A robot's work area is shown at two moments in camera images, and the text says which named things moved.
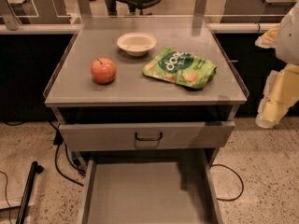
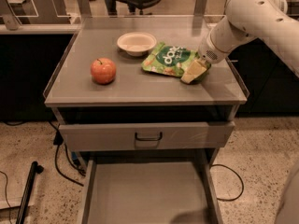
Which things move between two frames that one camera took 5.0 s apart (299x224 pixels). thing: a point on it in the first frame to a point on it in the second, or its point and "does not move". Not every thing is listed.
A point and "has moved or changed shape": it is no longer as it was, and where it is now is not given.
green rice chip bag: (181, 67) has moved or changed shape
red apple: (103, 71) does not move
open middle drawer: (150, 190) does not move
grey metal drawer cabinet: (149, 101) does not move
